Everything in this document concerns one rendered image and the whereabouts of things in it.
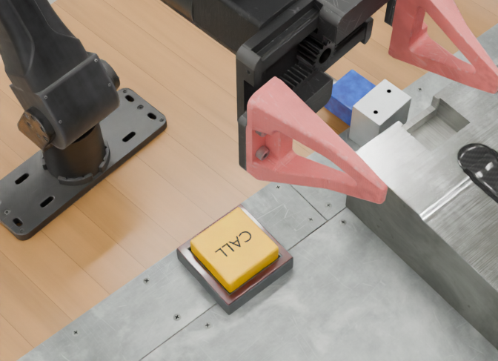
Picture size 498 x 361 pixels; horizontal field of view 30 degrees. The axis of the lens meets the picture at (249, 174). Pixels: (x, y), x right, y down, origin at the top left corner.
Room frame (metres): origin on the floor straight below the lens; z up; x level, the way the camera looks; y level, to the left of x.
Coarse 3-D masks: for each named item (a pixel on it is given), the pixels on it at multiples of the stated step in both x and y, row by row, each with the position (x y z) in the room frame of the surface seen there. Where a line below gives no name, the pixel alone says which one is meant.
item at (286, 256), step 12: (240, 204) 0.49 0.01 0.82; (252, 216) 0.47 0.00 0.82; (264, 228) 0.46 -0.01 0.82; (180, 252) 0.44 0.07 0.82; (192, 264) 0.42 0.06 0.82; (276, 264) 0.42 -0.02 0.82; (204, 276) 0.41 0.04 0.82; (264, 276) 0.41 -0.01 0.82; (216, 288) 0.40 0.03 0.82; (240, 288) 0.40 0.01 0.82; (228, 300) 0.38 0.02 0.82
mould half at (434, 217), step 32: (448, 96) 0.56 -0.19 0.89; (480, 96) 0.56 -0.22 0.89; (480, 128) 0.52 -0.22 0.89; (384, 160) 0.49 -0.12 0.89; (416, 160) 0.49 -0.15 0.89; (448, 160) 0.49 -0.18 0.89; (416, 192) 0.45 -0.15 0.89; (448, 192) 0.45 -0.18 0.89; (480, 192) 0.45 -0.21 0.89; (384, 224) 0.46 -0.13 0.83; (416, 224) 0.43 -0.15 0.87; (448, 224) 0.42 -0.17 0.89; (480, 224) 0.42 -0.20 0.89; (416, 256) 0.42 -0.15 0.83; (448, 256) 0.40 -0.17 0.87; (480, 256) 0.39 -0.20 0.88; (448, 288) 0.39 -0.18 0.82; (480, 288) 0.37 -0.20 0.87; (480, 320) 0.36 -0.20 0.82
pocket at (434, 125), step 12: (432, 108) 0.56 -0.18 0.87; (444, 108) 0.55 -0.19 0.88; (420, 120) 0.54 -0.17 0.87; (432, 120) 0.55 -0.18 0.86; (444, 120) 0.55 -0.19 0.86; (456, 120) 0.54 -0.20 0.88; (408, 132) 0.53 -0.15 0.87; (420, 132) 0.54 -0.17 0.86; (432, 132) 0.54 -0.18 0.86; (444, 132) 0.54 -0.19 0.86; (456, 132) 0.54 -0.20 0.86; (432, 144) 0.52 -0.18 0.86
